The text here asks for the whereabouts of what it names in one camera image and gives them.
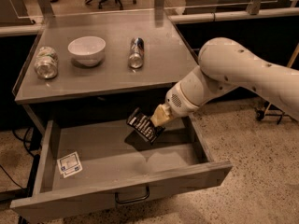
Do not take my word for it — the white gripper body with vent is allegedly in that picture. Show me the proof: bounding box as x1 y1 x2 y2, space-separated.
165 83 198 117

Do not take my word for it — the grey counter cabinet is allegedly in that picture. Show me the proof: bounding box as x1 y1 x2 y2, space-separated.
15 9 197 132

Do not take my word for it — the green soda can lying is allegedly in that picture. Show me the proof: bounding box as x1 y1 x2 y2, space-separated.
35 47 58 79

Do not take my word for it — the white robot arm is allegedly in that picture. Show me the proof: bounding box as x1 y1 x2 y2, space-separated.
150 37 299 126

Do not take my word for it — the black drawer handle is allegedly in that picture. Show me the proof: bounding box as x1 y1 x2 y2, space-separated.
114 186 150 204

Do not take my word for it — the white ceramic bowl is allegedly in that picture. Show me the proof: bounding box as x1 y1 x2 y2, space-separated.
68 36 106 67

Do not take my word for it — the white tag sticker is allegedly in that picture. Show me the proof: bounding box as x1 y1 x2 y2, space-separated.
57 152 82 178

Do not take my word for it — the black floor cable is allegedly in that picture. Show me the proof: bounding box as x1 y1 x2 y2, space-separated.
0 125 36 189

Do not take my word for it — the blue silver energy can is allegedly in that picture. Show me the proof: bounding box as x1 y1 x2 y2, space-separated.
128 37 144 69

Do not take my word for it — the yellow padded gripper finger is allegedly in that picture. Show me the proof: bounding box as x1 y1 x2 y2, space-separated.
150 104 175 127

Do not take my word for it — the grey open top drawer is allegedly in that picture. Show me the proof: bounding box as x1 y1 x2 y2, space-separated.
10 117 232 224

